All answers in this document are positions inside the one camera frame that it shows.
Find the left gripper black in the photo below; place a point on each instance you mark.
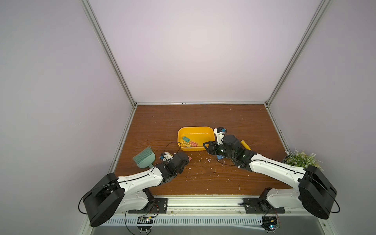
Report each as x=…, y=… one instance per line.
x=184, y=164

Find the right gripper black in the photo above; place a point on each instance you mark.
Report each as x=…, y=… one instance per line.
x=214, y=148

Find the yellow plastic storage box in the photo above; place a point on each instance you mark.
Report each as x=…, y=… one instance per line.
x=199, y=134

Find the teal binder clip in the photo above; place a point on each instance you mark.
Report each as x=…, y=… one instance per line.
x=186, y=139

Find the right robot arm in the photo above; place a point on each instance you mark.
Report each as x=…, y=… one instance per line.
x=309, y=188

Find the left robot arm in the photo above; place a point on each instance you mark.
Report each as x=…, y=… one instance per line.
x=117, y=194

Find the left controller board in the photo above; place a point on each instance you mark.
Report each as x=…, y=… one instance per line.
x=144, y=224

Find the controller board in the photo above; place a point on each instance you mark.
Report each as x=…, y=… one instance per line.
x=144, y=224
x=270, y=223

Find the small potted green plant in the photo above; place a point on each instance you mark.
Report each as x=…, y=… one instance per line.
x=301, y=159

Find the right controller board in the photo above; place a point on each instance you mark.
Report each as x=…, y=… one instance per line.
x=270, y=223

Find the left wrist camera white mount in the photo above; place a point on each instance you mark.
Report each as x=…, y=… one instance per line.
x=165, y=156

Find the aluminium front rail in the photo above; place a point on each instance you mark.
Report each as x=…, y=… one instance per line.
x=222, y=204

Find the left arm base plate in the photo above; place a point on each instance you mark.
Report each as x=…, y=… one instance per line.
x=158, y=205

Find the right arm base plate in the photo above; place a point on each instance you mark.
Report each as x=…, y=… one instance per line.
x=259, y=206

